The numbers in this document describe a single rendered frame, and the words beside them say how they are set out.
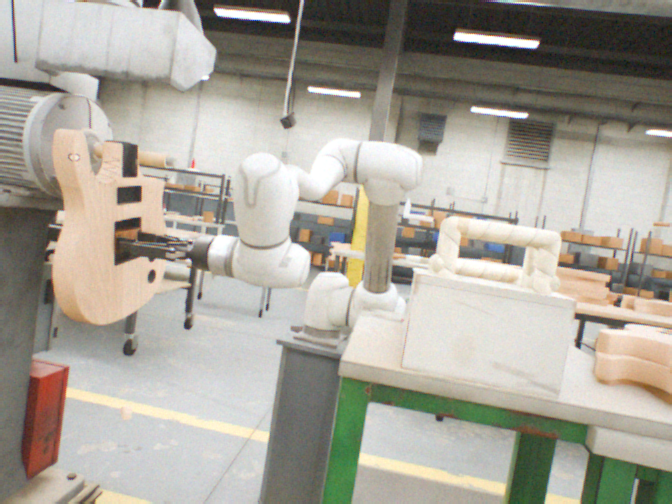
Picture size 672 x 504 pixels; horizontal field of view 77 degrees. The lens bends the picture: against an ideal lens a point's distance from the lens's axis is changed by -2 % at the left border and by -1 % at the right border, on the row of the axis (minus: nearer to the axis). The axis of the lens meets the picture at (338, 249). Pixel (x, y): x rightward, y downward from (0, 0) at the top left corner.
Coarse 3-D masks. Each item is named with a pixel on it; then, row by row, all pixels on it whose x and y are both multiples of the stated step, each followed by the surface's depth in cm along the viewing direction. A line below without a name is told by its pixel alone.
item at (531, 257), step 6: (528, 246) 82; (534, 246) 81; (528, 252) 82; (534, 252) 81; (528, 258) 82; (534, 258) 81; (528, 264) 81; (534, 264) 81; (528, 270) 81; (534, 270) 81; (522, 276) 82; (528, 276) 81; (522, 282) 82; (528, 282) 81; (528, 288) 81
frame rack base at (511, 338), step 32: (416, 288) 75; (448, 288) 74; (480, 288) 74; (512, 288) 76; (416, 320) 75; (448, 320) 75; (480, 320) 74; (512, 320) 73; (544, 320) 72; (416, 352) 76; (448, 352) 75; (480, 352) 74; (512, 352) 73; (544, 352) 72; (512, 384) 73; (544, 384) 72
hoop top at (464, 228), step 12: (456, 216) 76; (468, 228) 75; (480, 228) 74; (492, 228) 74; (504, 228) 74; (516, 228) 74; (528, 228) 74; (504, 240) 74; (516, 240) 74; (528, 240) 73; (540, 240) 73; (552, 240) 73
